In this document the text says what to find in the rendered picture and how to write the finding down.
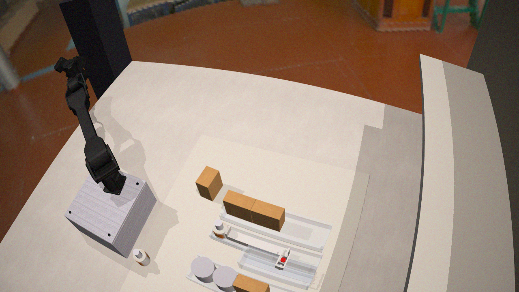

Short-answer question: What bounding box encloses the white jar with grey neck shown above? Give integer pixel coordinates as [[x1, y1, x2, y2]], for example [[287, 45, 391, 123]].
[[212, 219, 228, 239], [133, 249, 151, 266]]

